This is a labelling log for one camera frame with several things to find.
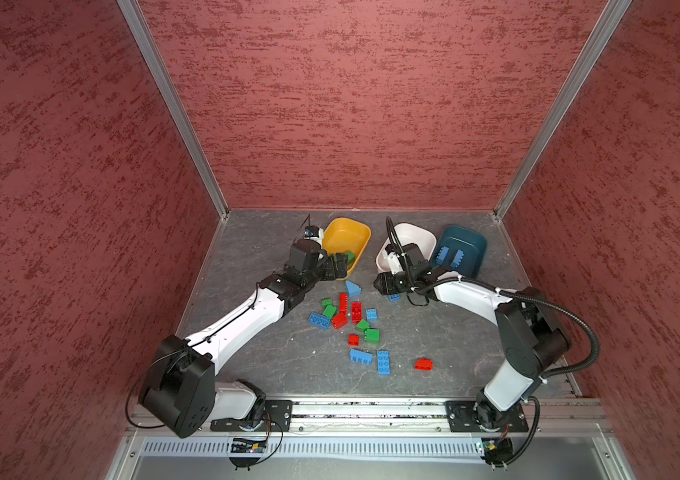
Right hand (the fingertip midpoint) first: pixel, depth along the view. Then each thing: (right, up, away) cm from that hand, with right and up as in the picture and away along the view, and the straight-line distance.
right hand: (381, 287), depth 92 cm
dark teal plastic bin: (+36, +14, +17) cm, 42 cm away
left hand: (-14, +8, -8) cm, 18 cm away
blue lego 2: (+2, -1, -12) cm, 12 cm away
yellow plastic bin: (-12, +17, +19) cm, 28 cm away
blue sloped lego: (-8, -2, +3) cm, 9 cm away
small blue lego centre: (-3, -8, -1) cm, 9 cm away
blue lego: (+24, +10, +13) cm, 29 cm away
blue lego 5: (0, -19, -11) cm, 22 cm away
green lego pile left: (-16, -7, -1) cm, 18 cm away
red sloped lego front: (+11, -20, -9) cm, 25 cm away
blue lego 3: (-19, -10, -2) cm, 22 cm away
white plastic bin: (+12, +17, +17) cm, 27 cm away
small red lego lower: (-9, -15, -5) cm, 18 cm away
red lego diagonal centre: (-12, -5, +1) cm, 13 cm away
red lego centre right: (-8, -8, 0) cm, 11 cm away
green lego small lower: (-6, -11, -5) cm, 13 cm away
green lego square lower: (-3, -13, -6) cm, 15 cm away
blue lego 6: (+29, +8, +11) cm, 32 cm away
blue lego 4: (-7, -18, -11) cm, 22 cm away
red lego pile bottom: (-13, -10, -3) cm, 17 cm away
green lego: (-10, +9, +11) cm, 17 cm away
